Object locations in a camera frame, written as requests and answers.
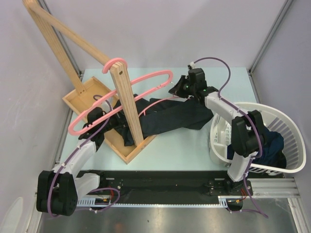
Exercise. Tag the pink hanger with green shorts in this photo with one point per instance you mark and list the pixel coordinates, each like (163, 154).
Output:
(143, 112)

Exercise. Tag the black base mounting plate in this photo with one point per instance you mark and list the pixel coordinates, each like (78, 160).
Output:
(168, 188)

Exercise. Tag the wooden rack post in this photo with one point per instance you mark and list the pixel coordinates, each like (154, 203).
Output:
(118, 70)

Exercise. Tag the dark green shorts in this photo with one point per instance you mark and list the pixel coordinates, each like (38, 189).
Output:
(170, 115)

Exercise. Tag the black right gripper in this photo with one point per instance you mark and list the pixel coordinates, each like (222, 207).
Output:
(177, 90)

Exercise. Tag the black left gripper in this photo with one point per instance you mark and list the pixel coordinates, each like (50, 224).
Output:
(121, 122)

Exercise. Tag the aluminium rail with cable duct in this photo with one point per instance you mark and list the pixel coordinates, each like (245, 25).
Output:
(262, 188)

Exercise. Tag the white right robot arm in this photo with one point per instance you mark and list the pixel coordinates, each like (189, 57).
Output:
(247, 128)

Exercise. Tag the wooden rack base tray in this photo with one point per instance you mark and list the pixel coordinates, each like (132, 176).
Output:
(81, 102)

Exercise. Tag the navy blue shorts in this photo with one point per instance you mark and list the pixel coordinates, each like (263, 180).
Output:
(272, 154)

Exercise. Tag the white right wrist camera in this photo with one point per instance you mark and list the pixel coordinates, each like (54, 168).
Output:
(191, 65)

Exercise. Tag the white laundry basket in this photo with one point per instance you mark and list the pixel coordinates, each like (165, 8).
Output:
(221, 152)

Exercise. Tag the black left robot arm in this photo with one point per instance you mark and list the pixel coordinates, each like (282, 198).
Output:
(70, 174)

